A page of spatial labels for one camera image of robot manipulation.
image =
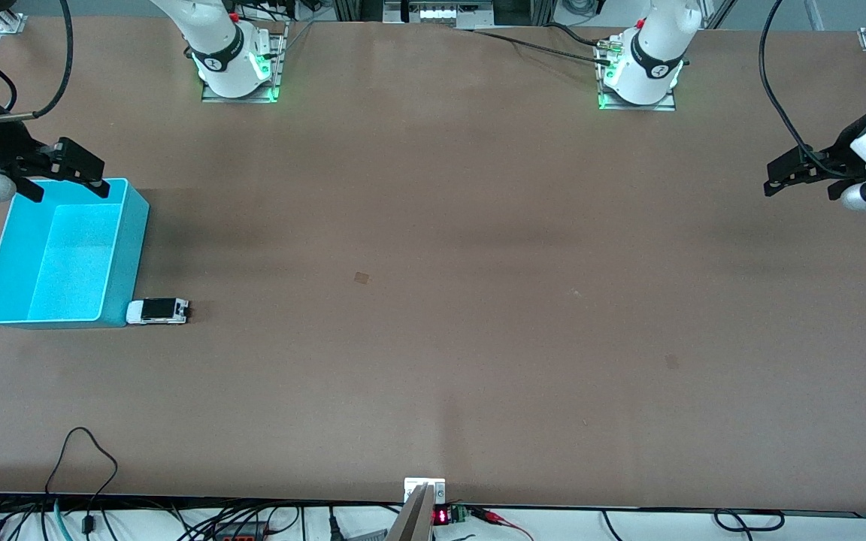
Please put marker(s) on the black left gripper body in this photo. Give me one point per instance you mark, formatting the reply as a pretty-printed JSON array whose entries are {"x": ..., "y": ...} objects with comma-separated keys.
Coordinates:
[{"x": 844, "y": 149}]

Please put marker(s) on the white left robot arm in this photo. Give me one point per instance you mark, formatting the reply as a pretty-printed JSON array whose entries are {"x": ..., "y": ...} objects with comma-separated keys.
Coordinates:
[{"x": 651, "y": 60}]

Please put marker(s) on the light blue plastic bin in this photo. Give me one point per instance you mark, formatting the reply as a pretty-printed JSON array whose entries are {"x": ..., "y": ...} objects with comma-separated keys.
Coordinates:
[{"x": 65, "y": 255}]

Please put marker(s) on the small brown tape patch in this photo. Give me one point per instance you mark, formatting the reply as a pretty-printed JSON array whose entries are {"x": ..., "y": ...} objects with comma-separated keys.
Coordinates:
[{"x": 362, "y": 278}]

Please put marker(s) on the grey control equipment box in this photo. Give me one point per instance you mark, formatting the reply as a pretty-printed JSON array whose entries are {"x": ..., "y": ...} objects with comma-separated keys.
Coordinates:
[{"x": 440, "y": 11}]

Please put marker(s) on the red LED display module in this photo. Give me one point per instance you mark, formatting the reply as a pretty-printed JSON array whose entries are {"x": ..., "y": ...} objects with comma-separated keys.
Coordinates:
[{"x": 441, "y": 516}]

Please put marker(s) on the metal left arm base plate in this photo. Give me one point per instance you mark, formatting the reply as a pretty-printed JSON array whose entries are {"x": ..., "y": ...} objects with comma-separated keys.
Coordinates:
[{"x": 666, "y": 104}]

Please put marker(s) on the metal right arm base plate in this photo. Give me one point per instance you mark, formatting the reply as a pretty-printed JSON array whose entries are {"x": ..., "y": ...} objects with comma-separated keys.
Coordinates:
[{"x": 277, "y": 60}]

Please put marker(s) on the white metal table bracket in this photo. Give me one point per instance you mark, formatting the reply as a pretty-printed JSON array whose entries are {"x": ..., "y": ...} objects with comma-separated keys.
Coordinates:
[{"x": 414, "y": 485}]

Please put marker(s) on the aluminium camera stand bar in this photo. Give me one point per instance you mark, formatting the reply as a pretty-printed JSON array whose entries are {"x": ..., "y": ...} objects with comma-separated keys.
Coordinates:
[{"x": 412, "y": 518}]

